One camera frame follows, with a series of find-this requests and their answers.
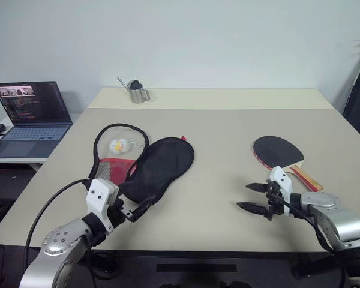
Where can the black racket bag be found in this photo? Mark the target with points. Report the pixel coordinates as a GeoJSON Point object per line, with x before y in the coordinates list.
{"type": "Point", "coordinates": [165, 162]}

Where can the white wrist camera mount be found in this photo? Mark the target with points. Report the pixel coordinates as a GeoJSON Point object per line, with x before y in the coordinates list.
{"type": "Point", "coordinates": [101, 193]}
{"type": "Point", "coordinates": [283, 181]}

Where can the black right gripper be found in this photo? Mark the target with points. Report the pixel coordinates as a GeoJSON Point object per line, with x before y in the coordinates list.
{"type": "Point", "coordinates": [275, 201]}

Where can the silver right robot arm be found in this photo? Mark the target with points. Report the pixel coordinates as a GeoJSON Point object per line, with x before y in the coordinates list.
{"type": "Point", "coordinates": [342, 222]}

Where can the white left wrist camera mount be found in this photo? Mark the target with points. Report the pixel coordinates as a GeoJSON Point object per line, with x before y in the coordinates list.
{"type": "Point", "coordinates": [101, 193]}

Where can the white side table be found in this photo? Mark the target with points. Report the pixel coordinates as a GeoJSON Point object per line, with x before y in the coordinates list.
{"type": "Point", "coordinates": [15, 160]}

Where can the open blue laptop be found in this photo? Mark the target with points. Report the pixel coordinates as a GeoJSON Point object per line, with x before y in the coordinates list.
{"type": "Point", "coordinates": [30, 120]}

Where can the black panel with silver frame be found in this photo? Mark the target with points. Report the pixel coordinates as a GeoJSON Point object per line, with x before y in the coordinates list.
{"type": "Point", "coordinates": [358, 99]}

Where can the red ping pong paddle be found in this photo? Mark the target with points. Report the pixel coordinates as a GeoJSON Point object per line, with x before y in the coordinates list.
{"type": "Point", "coordinates": [277, 151]}

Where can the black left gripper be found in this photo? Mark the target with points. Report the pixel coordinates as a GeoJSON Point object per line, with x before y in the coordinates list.
{"type": "Point", "coordinates": [117, 213]}

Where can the black table frame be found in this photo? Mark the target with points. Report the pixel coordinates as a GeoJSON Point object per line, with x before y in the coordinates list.
{"type": "Point", "coordinates": [195, 267]}

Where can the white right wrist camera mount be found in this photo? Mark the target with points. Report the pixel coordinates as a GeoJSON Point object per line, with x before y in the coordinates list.
{"type": "Point", "coordinates": [283, 181]}

